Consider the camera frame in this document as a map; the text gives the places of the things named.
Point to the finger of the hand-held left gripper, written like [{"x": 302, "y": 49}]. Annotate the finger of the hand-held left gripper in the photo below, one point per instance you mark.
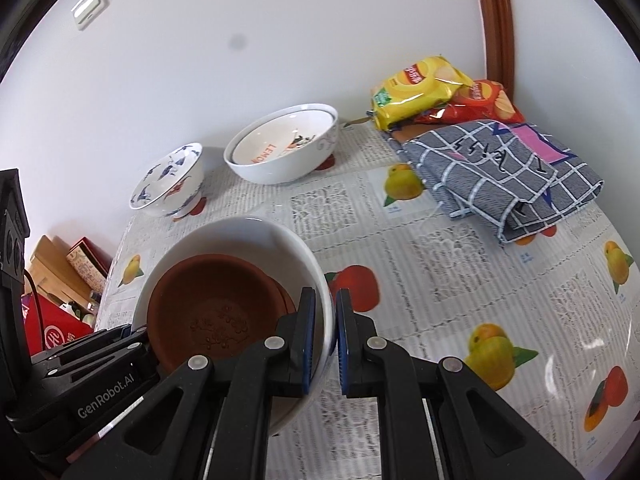
[
  {"x": 110, "y": 362},
  {"x": 85, "y": 346}
]

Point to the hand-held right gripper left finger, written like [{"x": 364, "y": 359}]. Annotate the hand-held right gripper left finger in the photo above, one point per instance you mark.
[{"x": 307, "y": 340}]

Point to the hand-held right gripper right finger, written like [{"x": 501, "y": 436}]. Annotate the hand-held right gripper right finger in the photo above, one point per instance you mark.
[{"x": 342, "y": 345}]

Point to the brown dish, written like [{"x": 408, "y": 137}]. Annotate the brown dish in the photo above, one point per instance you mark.
[
  {"x": 286, "y": 296},
  {"x": 210, "y": 300}
]

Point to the plain white bowl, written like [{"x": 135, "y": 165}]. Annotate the plain white bowl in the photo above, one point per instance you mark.
[{"x": 280, "y": 250}]

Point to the red box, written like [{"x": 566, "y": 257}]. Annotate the red box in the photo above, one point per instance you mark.
[{"x": 50, "y": 325}]

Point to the brown cardboard boxes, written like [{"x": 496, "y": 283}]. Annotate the brown cardboard boxes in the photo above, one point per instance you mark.
[{"x": 50, "y": 270}]

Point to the fruit print lace tablecloth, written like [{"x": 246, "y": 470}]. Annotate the fruit print lace tablecloth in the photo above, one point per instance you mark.
[{"x": 450, "y": 270}]

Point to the large white ceramic bowl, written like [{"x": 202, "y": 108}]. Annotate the large white ceramic bowl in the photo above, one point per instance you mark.
[{"x": 280, "y": 170}]

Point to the blue crane pattern bowl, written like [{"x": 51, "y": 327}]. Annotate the blue crane pattern bowl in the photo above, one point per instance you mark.
[{"x": 175, "y": 190}]

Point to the white bowl with orange print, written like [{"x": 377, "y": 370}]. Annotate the white bowl with orange print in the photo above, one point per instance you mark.
[{"x": 280, "y": 135}]

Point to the grey checked cloth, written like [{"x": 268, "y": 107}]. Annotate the grey checked cloth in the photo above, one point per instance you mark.
[{"x": 500, "y": 185}]

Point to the yellow chip bag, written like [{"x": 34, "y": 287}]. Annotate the yellow chip bag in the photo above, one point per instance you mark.
[{"x": 415, "y": 90}]

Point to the red chip bag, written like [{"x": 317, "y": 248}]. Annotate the red chip bag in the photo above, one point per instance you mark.
[{"x": 490, "y": 100}]

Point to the white wall switch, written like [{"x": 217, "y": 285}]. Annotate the white wall switch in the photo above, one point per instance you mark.
[{"x": 91, "y": 6}]

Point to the brown wooden door frame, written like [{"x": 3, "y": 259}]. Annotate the brown wooden door frame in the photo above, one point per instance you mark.
[{"x": 495, "y": 20}]

